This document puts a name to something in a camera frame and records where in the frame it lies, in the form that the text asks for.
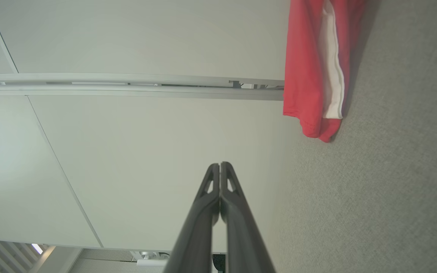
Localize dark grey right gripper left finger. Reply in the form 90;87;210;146
163;163;221;273

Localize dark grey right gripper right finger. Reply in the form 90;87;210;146
220;162;277;273

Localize red shorts with white band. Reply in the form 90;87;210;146
283;0;368;143

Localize white ceiling fixture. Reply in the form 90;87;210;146
130;250;171;268

